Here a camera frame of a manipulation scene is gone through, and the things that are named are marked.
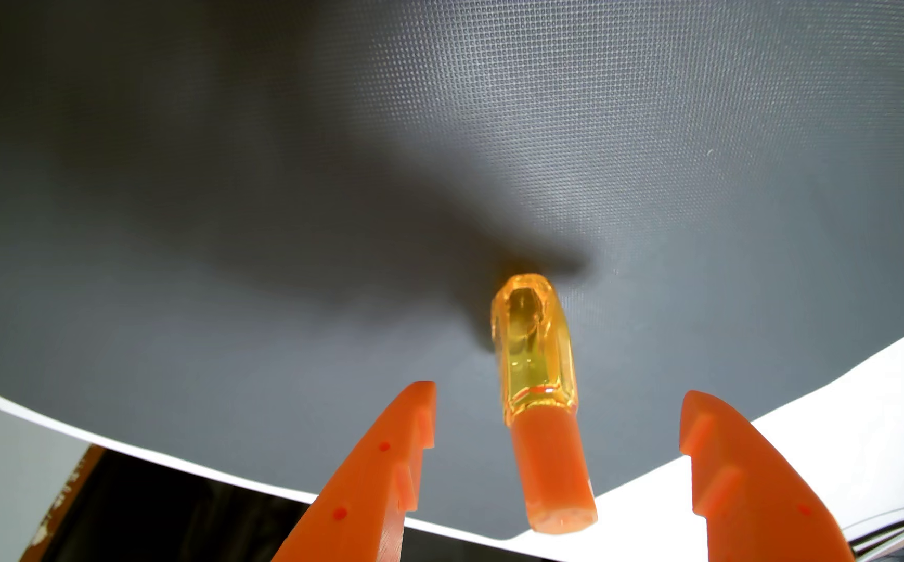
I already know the brown wooden board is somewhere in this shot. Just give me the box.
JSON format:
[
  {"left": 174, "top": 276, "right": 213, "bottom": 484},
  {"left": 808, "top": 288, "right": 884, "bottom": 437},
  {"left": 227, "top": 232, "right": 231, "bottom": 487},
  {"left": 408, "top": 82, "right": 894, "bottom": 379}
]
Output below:
[{"left": 19, "top": 445, "right": 107, "bottom": 562}]

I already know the dark grey textured mat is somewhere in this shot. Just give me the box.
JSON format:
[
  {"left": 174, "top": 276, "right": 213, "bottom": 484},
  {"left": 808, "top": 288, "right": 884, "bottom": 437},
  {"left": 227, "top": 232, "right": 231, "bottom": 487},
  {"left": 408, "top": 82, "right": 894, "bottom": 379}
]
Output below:
[{"left": 0, "top": 0, "right": 904, "bottom": 541}]

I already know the yellow eyedrops bottle orange cap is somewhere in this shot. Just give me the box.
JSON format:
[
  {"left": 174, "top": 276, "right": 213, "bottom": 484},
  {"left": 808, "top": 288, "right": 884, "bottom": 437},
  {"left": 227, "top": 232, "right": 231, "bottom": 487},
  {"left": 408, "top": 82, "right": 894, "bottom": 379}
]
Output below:
[{"left": 490, "top": 273, "right": 600, "bottom": 537}]

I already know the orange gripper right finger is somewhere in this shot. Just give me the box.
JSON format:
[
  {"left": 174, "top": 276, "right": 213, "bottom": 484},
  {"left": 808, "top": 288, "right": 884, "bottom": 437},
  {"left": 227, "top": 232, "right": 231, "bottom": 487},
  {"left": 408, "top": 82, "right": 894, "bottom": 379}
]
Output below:
[{"left": 678, "top": 390, "right": 856, "bottom": 562}]

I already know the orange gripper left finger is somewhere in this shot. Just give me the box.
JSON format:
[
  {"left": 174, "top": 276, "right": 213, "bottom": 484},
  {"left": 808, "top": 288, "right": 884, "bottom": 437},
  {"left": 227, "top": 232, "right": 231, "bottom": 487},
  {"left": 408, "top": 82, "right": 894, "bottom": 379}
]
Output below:
[{"left": 272, "top": 381, "right": 438, "bottom": 562}]

